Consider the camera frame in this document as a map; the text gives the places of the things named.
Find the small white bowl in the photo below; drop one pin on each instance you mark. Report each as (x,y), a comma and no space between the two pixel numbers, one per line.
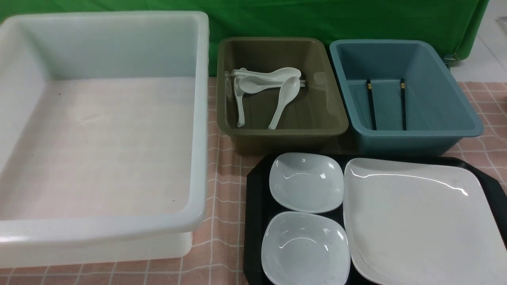
(305,249)
(305,182)

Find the black chopstick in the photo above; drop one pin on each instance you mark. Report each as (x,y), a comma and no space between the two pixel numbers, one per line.
(403,104)
(371,104)

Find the large white square plate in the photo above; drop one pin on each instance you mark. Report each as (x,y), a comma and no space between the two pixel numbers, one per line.
(421,224)

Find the white ceramic spoon, left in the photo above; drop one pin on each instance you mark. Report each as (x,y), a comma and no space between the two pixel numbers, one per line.
(239,93)

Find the white ceramic spoon, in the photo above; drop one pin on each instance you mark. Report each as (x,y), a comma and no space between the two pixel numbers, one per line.
(279,75)
(254,84)
(288,92)
(239,93)

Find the white ceramic spoon, middle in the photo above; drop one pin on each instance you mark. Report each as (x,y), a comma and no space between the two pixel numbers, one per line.
(254,84)

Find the olive green plastic bin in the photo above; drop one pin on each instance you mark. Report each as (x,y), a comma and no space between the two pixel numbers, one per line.
(308,124)

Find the white ceramic spoon, right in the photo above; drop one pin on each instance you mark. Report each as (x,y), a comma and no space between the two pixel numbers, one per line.
(288,92)

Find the black plastic serving tray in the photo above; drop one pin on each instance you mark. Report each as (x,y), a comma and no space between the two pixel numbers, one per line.
(261,206)

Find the white ceramic spoon, top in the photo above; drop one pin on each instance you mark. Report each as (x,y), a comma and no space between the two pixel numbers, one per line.
(279,75)

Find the pink checkered tablecloth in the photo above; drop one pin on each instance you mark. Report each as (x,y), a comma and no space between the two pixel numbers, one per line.
(217,252)

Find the large white plastic bin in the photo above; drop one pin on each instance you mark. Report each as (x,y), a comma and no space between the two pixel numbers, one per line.
(104,136)

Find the teal blue plastic bin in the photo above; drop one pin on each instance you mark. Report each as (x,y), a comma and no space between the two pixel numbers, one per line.
(439,115)

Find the green backdrop cloth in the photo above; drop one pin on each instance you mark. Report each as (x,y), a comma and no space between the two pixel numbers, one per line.
(450,26)

